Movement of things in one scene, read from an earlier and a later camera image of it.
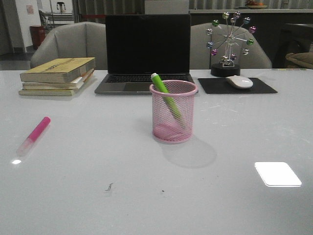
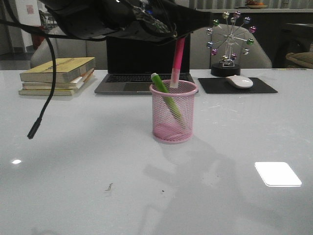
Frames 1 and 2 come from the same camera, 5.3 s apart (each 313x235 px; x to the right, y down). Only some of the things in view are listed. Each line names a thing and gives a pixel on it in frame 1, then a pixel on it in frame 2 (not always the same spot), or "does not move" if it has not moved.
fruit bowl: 255,5 does not move
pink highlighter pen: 34,135 -> 175,74
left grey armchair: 81,40 does not move
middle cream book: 73,85 does not move
